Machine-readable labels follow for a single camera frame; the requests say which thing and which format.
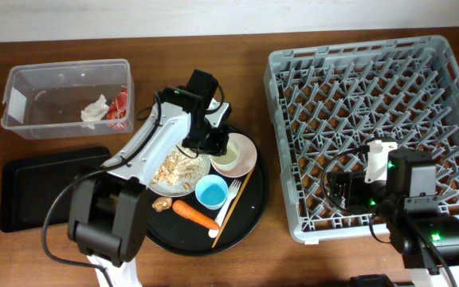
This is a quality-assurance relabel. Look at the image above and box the cream plastic cup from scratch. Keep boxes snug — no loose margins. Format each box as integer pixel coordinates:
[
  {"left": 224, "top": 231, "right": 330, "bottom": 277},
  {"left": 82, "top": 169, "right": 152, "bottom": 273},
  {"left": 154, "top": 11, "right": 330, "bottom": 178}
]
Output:
[{"left": 210, "top": 139, "right": 240, "bottom": 171}]

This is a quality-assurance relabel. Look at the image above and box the pink bowl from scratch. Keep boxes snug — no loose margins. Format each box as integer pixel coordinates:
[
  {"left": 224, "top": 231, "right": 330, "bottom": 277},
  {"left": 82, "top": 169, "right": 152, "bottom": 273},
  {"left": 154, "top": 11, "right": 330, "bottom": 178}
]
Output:
[{"left": 211, "top": 132, "right": 257, "bottom": 178}]

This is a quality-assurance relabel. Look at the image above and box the light blue plastic cup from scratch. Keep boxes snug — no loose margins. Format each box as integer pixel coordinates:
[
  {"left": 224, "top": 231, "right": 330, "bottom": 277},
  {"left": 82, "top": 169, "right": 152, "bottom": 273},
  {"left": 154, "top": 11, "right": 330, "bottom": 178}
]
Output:
[{"left": 194, "top": 175, "right": 228, "bottom": 210}]

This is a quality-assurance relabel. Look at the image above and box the red snack wrapper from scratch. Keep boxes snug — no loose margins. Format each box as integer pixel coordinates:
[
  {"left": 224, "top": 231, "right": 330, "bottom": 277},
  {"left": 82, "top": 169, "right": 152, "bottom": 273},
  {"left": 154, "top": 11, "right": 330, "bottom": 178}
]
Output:
[{"left": 106, "top": 88, "right": 128, "bottom": 131}]

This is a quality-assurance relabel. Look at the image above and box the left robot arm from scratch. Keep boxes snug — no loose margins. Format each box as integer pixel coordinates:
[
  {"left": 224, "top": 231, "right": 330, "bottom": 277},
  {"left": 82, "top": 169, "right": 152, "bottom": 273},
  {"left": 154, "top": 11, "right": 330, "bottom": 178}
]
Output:
[{"left": 41, "top": 87, "right": 231, "bottom": 286}]

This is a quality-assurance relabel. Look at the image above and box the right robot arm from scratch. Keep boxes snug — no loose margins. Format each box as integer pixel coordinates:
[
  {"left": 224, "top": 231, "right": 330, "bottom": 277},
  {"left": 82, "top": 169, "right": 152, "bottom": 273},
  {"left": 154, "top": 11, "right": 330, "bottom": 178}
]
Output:
[{"left": 320, "top": 147, "right": 459, "bottom": 286}]

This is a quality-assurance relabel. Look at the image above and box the grey dishwasher rack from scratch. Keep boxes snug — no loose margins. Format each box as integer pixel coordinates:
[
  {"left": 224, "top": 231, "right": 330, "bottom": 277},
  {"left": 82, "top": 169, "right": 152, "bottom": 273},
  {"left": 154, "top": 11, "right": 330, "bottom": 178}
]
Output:
[{"left": 264, "top": 36, "right": 459, "bottom": 245}]

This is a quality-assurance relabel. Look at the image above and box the clear plastic waste bin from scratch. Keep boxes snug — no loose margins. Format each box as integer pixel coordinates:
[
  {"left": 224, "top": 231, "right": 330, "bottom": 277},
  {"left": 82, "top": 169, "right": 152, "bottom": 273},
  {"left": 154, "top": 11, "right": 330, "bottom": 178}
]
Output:
[{"left": 0, "top": 58, "right": 135, "bottom": 141}]

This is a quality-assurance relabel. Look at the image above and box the grey plate with food scraps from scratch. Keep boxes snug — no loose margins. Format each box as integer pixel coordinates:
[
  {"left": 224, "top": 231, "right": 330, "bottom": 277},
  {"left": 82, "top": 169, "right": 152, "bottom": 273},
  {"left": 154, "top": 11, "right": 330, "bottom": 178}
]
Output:
[{"left": 148, "top": 145, "right": 211, "bottom": 198}]

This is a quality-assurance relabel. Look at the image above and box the white plastic fork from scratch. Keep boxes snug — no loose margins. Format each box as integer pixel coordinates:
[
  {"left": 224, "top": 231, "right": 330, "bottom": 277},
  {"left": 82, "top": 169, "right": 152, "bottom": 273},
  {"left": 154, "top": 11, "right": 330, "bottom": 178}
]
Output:
[{"left": 208, "top": 179, "right": 241, "bottom": 238}]

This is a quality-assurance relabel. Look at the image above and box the wooden chopstick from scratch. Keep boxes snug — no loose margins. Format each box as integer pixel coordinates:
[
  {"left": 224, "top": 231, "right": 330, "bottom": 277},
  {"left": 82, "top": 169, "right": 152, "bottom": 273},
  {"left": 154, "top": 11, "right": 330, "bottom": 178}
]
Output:
[{"left": 212, "top": 167, "right": 254, "bottom": 249}]

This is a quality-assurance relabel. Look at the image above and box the orange carrot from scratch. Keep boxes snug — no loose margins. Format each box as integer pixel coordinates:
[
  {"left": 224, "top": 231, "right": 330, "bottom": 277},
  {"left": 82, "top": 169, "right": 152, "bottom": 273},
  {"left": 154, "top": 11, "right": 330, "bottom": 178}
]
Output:
[{"left": 172, "top": 200, "right": 220, "bottom": 230}]

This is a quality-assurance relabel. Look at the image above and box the round black serving tray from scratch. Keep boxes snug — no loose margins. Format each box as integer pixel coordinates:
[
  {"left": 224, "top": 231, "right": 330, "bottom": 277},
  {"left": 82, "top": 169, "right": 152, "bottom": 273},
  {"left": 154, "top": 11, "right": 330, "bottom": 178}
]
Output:
[{"left": 146, "top": 143, "right": 269, "bottom": 257}]

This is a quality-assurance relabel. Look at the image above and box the brown walnut piece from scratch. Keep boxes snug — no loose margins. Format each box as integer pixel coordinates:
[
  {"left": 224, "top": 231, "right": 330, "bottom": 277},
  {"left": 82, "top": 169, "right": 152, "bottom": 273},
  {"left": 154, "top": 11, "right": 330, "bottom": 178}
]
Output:
[{"left": 152, "top": 197, "right": 173, "bottom": 212}]

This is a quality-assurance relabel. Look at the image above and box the crumpled white tissue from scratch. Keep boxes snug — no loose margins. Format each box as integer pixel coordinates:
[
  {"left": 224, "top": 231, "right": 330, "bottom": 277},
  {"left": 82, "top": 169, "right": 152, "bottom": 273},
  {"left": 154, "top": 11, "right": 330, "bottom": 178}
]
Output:
[{"left": 80, "top": 94, "right": 109, "bottom": 129}]

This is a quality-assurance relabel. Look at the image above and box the black rectangular tray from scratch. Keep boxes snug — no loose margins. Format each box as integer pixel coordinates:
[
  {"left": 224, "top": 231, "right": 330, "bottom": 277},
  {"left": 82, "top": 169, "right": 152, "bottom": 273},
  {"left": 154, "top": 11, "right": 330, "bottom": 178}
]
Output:
[{"left": 0, "top": 146, "right": 113, "bottom": 234}]

